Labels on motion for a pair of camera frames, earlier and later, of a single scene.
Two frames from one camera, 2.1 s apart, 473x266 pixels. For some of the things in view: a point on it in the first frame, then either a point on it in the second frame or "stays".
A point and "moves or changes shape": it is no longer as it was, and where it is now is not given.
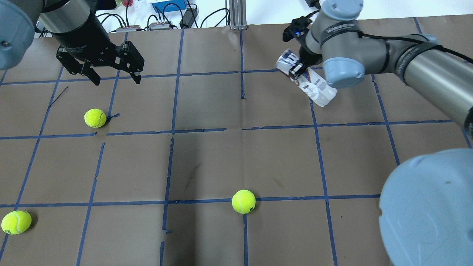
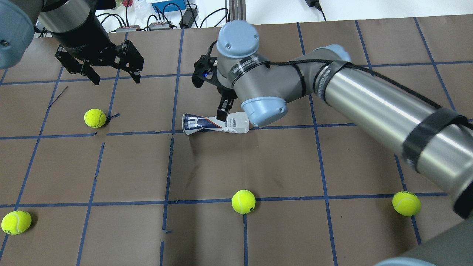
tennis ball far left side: [16, 222] stays
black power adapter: [188, 18] stays
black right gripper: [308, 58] to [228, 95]
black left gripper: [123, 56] stays
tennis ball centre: [243, 201] stays
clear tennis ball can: [315, 87] moves or changes shape
